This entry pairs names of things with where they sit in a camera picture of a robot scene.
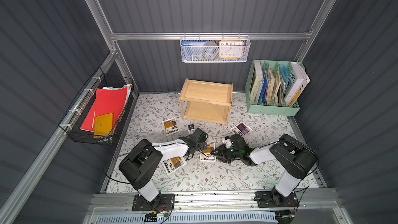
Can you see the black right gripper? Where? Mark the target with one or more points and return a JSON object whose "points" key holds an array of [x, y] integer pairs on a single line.
{"points": [[224, 153]]}

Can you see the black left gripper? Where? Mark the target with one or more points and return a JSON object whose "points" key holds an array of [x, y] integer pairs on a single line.
{"points": [[200, 142]]}

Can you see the orange coffee bag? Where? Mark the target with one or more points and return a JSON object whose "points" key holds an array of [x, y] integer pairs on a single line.
{"points": [[206, 156], [170, 126], [173, 164]]}

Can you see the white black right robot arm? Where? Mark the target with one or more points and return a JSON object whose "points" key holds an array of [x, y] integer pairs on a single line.
{"points": [[295, 157]]}

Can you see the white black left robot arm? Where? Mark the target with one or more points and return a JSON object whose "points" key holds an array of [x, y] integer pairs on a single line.
{"points": [[139, 166]]}

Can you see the purple coffee bag right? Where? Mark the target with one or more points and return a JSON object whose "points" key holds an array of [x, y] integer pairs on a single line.
{"points": [[241, 129]]}

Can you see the wooden two-tier shelf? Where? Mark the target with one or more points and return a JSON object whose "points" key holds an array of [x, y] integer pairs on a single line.
{"points": [[206, 101]]}

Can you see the floral table mat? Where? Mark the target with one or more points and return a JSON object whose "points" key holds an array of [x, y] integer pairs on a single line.
{"points": [[146, 123]]}

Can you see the green file organizer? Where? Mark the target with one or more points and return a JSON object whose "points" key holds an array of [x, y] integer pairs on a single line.
{"points": [[272, 95]]}

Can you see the blue box in basket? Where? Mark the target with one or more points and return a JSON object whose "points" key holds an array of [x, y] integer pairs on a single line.
{"points": [[192, 51]]}

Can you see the grey tape roll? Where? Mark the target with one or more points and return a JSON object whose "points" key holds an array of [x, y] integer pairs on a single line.
{"points": [[210, 50]]}

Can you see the yellow notebook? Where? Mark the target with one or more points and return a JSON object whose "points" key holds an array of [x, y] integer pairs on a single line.
{"points": [[103, 125]]}

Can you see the orange square clock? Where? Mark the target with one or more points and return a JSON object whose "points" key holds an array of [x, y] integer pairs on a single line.
{"points": [[231, 49]]}

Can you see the red folder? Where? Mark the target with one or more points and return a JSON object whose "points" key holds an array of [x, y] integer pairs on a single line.
{"points": [[106, 101]]}

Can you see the white thick book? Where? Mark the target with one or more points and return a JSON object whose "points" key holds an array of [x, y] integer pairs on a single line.
{"points": [[297, 82]]}

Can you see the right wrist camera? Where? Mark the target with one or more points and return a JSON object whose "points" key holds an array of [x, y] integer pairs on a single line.
{"points": [[227, 142]]}

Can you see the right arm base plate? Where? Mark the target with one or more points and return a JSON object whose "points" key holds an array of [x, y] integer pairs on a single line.
{"points": [[273, 199]]}

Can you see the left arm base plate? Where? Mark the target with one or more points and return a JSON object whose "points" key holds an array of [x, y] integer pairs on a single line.
{"points": [[163, 202]]}

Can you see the black wire side basket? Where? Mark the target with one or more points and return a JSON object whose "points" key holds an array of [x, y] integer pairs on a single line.
{"points": [[77, 114]]}

